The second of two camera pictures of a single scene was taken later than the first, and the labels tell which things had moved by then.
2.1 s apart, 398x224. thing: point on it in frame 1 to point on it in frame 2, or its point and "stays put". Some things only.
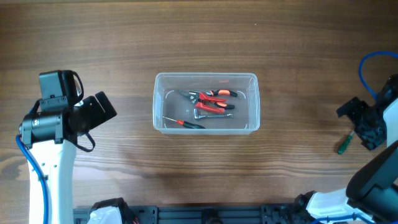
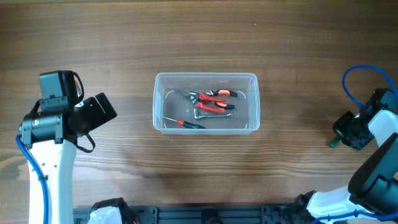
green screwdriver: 344,144 to 333,143
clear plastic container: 206,103 stays put
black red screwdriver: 189,124 stays put
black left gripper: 97,109 stays put
